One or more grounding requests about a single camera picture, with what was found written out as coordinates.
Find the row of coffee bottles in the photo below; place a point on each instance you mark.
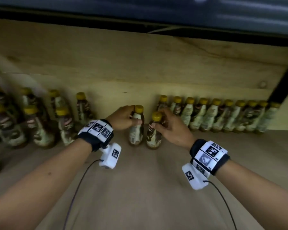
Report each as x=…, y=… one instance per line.
x=206, y=117

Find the person's left hand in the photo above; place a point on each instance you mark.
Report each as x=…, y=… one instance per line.
x=122, y=119

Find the person's left forearm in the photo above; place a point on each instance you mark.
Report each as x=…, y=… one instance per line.
x=38, y=186

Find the wooden shelf with black frame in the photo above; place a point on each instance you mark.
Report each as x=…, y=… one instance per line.
x=146, y=194

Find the yellow-capped drink bottle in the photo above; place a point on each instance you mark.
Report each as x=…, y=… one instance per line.
x=135, y=135
x=153, y=138

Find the grey roller shutter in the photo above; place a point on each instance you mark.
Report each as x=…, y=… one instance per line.
x=206, y=11

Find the person's right forearm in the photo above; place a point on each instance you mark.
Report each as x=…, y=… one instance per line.
x=259, y=194

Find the person's right hand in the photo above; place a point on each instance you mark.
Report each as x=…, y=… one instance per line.
x=177, y=131

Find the black marker wrist band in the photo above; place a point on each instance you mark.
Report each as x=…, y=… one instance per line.
x=210, y=156
x=96, y=134

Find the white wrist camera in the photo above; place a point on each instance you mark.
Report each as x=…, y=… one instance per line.
x=194, y=177
x=110, y=156

